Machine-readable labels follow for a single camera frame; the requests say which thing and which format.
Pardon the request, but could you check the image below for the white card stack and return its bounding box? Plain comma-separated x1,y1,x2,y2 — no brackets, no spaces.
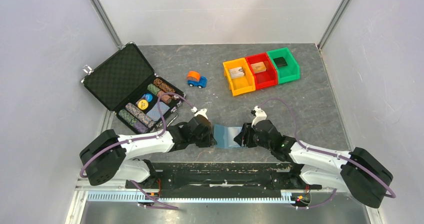
228,66,245,79

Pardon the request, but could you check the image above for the blue playing card deck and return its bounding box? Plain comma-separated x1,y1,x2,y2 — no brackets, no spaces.
146,101,170,121

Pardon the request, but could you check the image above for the black poker chip case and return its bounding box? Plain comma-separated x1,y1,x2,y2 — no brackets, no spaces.
81,42,186,134

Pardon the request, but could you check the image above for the yellow dealer chip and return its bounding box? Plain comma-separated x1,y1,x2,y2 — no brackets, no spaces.
137,99,149,110

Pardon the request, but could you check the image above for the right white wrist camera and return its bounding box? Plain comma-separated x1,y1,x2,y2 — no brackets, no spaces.
251,106,267,127

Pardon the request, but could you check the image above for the gold card in red bin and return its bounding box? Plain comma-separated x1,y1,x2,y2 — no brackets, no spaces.
250,61,267,74

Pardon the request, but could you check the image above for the black card in green bin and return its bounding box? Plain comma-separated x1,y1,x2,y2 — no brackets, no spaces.
272,57,288,68

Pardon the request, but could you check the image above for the blue orange toy car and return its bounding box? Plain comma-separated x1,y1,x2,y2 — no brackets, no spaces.
187,71,208,88

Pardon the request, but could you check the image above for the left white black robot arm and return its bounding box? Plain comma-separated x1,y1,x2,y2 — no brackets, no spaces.
79,115,213,188

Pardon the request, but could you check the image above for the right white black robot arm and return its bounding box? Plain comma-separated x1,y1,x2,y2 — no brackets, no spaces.
233,120,394,209

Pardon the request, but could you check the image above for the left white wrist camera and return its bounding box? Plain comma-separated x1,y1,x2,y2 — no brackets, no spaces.
191,107,208,120

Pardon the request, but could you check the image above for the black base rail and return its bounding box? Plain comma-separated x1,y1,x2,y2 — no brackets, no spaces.
139,162,322,198

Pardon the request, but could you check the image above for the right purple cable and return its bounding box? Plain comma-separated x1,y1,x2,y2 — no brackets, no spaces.
258,97,397,210

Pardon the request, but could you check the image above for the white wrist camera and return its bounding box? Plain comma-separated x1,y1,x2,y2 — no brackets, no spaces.
251,106,267,127
191,107,208,120

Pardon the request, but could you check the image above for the red storage bin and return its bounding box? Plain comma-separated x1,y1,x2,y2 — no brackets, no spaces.
245,52,278,90

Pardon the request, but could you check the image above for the green storage bin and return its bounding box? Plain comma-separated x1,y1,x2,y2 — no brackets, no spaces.
266,47,301,84

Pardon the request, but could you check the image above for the blue card holder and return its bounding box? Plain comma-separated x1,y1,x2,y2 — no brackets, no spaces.
213,124,242,149

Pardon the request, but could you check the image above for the yellow storage bin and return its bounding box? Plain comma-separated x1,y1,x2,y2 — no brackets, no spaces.
223,57,256,96

